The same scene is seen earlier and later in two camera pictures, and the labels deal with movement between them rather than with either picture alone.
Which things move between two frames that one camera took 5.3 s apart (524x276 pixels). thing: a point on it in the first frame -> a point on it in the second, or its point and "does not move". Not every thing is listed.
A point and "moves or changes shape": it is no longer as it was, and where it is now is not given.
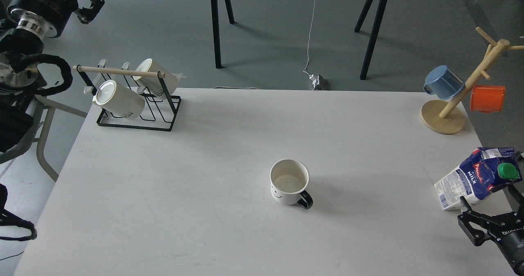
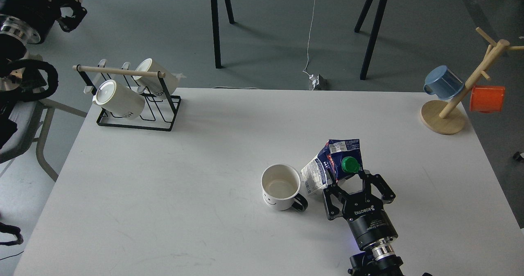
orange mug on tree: [487, 98] does not move
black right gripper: [507, 230] -> [369, 220]
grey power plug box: [319, 83] does not move
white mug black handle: [288, 179] moves or changes shape
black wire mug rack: [132, 99] does not move
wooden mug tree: [444, 117] does not move
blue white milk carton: [485, 168] -> [340, 157]
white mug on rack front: [119, 100] does not move
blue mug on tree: [440, 80] does not move
